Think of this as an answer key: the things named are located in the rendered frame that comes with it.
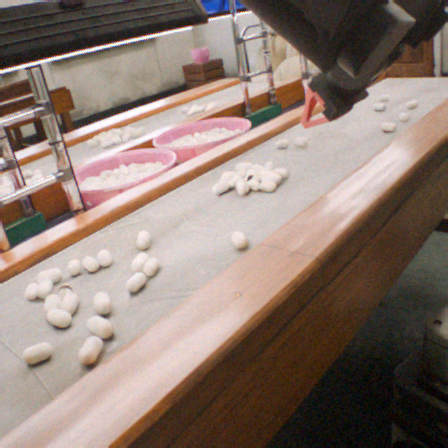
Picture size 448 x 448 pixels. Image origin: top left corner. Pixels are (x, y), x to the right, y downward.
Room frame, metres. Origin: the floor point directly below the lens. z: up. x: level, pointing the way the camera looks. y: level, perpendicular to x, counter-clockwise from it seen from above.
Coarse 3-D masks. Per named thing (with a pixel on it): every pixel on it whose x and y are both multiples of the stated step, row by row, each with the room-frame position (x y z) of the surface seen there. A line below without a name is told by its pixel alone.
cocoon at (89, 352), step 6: (90, 342) 0.39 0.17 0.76; (96, 342) 0.39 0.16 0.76; (84, 348) 0.38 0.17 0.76; (90, 348) 0.38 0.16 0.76; (96, 348) 0.39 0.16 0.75; (78, 354) 0.38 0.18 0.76; (84, 354) 0.37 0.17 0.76; (90, 354) 0.38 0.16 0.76; (96, 354) 0.38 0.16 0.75; (84, 360) 0.37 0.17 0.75; (90, 360) 0.37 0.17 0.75
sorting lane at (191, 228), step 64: (320, 128) 1.12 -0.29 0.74; (192, 192) 0.83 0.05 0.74; (256, 192) 0.77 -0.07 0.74; (320, 192) 0.72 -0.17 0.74; (64, 256) 0.66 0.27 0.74; (128, 256) 0.61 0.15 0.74; (192, 256) 0.58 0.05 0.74; (0, 320) 0.50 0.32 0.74; (128, 320) 0.45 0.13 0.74; (0, 384) 0.37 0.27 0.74; (64, 384) 0.35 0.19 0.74
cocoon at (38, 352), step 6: (30, 348) 0.40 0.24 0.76; (36, 348) 0.40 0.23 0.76; (42, 348) 0.40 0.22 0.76; (48, 348) 0.40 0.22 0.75; (24, 354) 0.39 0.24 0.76; (30, 354) 0.39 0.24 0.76; (36, 354) 0.39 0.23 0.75; (42, 354) 0.39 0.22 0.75; (48, 354) 0.40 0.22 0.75; (24, 360) 0.39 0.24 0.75; (30, 360) 0.39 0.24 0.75; (36, 360) 0.39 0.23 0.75
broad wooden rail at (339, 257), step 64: (384, 192) 0.61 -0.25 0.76; (256, 256) 0.50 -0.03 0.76; (320, 256) 0.47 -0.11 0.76; (384, 256) 0.60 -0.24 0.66; (192, 320) 0.39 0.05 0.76; (256, 320) 0.37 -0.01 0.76; (320, 320) 0.46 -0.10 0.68; (128, 384) 0.31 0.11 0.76; (192, 384) 0.30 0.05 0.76; (256, 384) 0.36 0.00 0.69
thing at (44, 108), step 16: (64, 0) 0.65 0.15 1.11; (80, 0) 0.67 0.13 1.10; (32, 80) 0.77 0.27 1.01; (48, 96) 0.79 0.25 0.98; (32, 112) 0.76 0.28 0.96; (48, 112) 0.78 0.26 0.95; (48, 128) 0.77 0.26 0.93; (48, 144) 0.78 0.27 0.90; (64, 144) 0.79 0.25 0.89; (64, 160) 0.78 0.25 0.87; (48, 176) 0.76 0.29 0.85; (64, 176) 0.77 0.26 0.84; (16, 192) 0.71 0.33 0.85; (32, 192) 0.73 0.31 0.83; (80, 192) 0.80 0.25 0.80; (0, 208) 0.69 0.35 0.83; (80, 208) 0.78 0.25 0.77; (0, 224) 0.68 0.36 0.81; (0, 240) 0.67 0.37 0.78
